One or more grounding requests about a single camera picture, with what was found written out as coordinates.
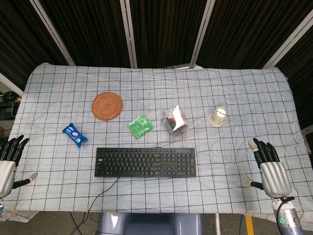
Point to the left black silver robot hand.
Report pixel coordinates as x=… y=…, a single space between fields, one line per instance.
x=6 y=169

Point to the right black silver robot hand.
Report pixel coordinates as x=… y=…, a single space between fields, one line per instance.
x=275 y=176

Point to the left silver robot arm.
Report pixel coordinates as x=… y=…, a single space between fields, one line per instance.
x=1 y=206

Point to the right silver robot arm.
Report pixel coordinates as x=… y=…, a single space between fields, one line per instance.
x=289 y=218

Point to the black computer keyboard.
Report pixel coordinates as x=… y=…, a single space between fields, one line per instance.
x=144 y=162

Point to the light blue checked tablecloth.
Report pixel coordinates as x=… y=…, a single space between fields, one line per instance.
x=220 y=171

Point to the yellow floor tape strip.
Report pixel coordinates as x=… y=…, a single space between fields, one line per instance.
x=249 y=225

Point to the white table leg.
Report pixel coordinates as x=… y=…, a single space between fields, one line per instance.
x=217 y=224

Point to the blue snack packet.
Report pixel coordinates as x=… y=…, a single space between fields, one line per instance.
x=74 y=135

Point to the upturned floral paper cup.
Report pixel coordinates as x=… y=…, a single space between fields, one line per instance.
x=218 y=117

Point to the black pleated curtain panel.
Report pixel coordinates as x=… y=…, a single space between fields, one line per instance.
x=22 y=41
x=247 y=31
x=300 y=80
x=90 y=31
x=166 y=31

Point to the clear plastic capsule box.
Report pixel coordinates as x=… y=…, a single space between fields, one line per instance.
x=176 y=120

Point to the round woven rattan coaster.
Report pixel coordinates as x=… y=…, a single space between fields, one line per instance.
x=107 y=106

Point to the grey robot torso base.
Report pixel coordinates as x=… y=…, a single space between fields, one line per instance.
x=149 y=224

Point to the green foil packet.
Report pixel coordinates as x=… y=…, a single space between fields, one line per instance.
x=140 y=126

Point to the white divider frame post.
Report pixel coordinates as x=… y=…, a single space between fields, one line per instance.
x=288 y=40
x=128 y=34
x=9 y=84
x=201 y=34
x=52 y=33

